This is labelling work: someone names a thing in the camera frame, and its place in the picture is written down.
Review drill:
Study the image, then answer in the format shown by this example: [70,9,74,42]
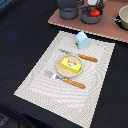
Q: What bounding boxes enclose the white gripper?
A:
[87,0,108,8]

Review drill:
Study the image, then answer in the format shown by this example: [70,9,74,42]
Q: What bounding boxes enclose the red tomato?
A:
[89,9,100,17]

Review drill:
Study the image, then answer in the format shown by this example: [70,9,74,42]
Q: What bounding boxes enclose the light blue milk carton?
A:
[76,32,89,49]

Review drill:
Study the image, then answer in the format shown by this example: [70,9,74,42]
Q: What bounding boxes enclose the yellow butter box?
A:
[61,58,82,73]

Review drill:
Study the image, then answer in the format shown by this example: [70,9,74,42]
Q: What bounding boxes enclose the grey cooking pot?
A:
[55,0,84,19]

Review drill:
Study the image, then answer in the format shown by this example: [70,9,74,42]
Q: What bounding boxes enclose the tan wooden bowl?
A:
[119,5,128,30]

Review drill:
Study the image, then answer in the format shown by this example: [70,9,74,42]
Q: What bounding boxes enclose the round tan plate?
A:
[56,54,83,78]

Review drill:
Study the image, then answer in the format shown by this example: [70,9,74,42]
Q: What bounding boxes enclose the beige woven placemat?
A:
[15,31,115,128]

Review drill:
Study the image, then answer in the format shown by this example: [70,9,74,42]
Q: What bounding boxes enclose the grey saucepan with handle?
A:
[81,5,120,24]

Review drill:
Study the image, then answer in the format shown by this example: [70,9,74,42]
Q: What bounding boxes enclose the knife with orange handle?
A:
[58,49,98,62]

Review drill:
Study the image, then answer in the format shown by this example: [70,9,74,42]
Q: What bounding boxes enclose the fork with orange handle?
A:
[44,71,85,89]

